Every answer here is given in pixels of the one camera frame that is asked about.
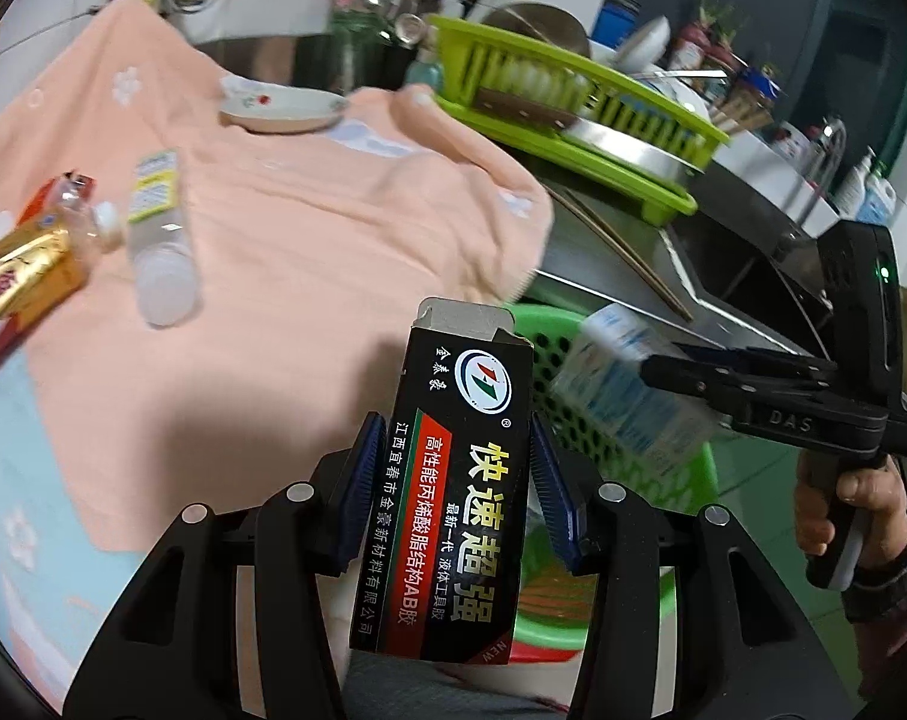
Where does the peach flower towel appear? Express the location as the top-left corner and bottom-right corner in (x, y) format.
(0, 0), (556, 706)

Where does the black glue box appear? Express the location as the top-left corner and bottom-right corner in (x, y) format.
(349, 298), (533, 665)

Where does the green dish rack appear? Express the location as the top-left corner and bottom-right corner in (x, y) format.
(431, 16), (728, 227)

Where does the brown chopstick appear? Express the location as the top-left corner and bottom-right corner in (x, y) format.
(545, 185), (694, 322)

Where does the cleaver with wooden handle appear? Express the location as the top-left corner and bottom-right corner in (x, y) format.
(473, 88), (702, 188)

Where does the green plastic waste basket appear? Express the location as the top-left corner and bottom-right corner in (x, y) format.
(510, 304), (719, 652)

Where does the white ceramic saucer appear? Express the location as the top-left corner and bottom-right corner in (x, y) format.
(219, 73), (348, 135)

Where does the small blue milk carton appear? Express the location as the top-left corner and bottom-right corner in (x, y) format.
(551, 304), (719, 476)

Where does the yellow tea bottle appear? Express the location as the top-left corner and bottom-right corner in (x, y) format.
(0, 199), (123, 356)

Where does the steel bowl in rack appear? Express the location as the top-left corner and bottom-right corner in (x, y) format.
(483, 2), (592, 59)

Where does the red plastic stool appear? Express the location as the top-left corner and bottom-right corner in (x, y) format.
(509, 640), (579, 665)

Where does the dark utensil holder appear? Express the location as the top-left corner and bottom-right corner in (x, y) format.
(330, 0), (428, 94)

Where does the steel sink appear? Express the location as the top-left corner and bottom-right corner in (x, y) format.
(662, 179), (837, 355)

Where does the white dish soap bottle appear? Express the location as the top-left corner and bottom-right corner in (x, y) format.
(833, 148), (897, 226)

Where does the red snack wrapper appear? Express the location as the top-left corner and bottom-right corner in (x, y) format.
(17, 171), (95, 224)

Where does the clear square plastic bottle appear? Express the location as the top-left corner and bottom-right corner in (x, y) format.
(127, 149), (202, 328)

